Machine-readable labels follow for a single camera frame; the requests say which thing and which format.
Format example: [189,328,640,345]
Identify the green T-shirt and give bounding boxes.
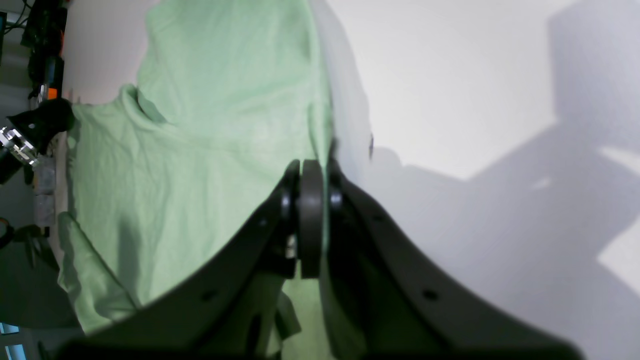
[58,0,333,336]

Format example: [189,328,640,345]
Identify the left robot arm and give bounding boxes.
[0,0,74,185]

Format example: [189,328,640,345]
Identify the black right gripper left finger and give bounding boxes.
[58,160,301,360]

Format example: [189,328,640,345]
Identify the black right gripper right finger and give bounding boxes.
[299,159,582,360]

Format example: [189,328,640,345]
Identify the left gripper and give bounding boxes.
[0,98,75,185]

